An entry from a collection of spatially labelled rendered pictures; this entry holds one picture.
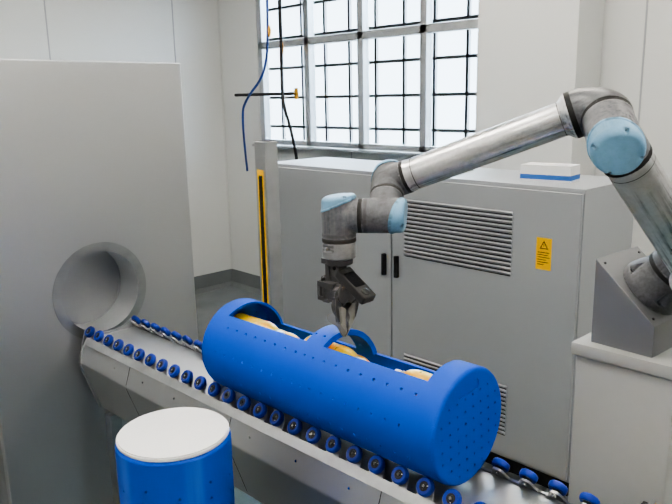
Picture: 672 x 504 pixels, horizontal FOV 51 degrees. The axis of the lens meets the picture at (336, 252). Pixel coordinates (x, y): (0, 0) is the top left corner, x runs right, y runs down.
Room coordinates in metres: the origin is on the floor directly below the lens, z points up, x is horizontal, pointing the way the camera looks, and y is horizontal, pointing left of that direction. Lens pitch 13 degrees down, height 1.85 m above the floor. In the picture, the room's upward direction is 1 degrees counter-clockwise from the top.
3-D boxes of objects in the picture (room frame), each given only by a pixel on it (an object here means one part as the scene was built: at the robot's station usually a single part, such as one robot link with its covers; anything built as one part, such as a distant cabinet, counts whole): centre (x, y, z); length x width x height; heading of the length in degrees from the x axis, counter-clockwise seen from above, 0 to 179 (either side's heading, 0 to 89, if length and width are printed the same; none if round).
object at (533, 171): (3.26, -1.01, 1.48); 0.24 x 0.12 x 0.08; 52
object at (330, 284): (1.80, 0.00, 1.37); 0.09 x 0.08 x 0.12; 45
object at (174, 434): (1.62, 0.42, 1.03); 0.28 x 0.28 x 0.01
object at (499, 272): (3.86, -0.48, 0.72); 2.15 x 0.54 x 1.45; 44
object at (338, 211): (1.79, -0.01, 1.54); 0.10 x 0.09 x 0.12; 82
